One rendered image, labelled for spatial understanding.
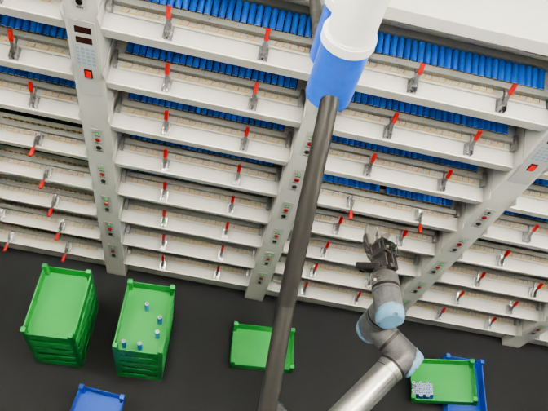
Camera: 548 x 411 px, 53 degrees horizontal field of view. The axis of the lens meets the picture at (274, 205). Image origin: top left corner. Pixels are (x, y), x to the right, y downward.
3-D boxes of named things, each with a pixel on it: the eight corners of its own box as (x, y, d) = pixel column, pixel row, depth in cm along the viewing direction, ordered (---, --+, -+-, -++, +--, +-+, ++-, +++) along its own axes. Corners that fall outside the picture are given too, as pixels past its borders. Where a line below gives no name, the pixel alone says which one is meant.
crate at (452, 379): (411, 403, 267) (411, 398, 260) (410, 362, 278) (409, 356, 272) (477, 406, 259) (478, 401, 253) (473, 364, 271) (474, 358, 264)
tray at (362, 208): (452, 232, 214) (463, 228, 204) (300, 202, 209) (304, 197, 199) (457, 183, 218) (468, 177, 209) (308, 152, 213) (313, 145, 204)
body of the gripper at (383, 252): (397, 242, 186) (403, 271, 178) (379, 254, 191) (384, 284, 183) (381, 234, 183) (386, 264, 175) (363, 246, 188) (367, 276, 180)
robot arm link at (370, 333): (373, 355, 180) (388, 338, 171) (348, 329, 184) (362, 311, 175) (389, 339, 186) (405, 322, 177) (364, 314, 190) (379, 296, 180)
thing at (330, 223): (430, 256, 230) (444, 253, 217) (289, 229, 225) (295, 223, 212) (435, 209, 234) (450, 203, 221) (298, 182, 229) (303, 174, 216)
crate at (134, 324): (162, 359, 225) (162, 353, 218) (112, 353, 223) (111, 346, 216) (174, 292, 242) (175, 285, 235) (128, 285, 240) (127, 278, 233)
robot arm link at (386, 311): (369, 329, 171) (382, 313, 164) (365, 293, 180) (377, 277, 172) (397, 332, 173) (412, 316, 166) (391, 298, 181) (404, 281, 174)
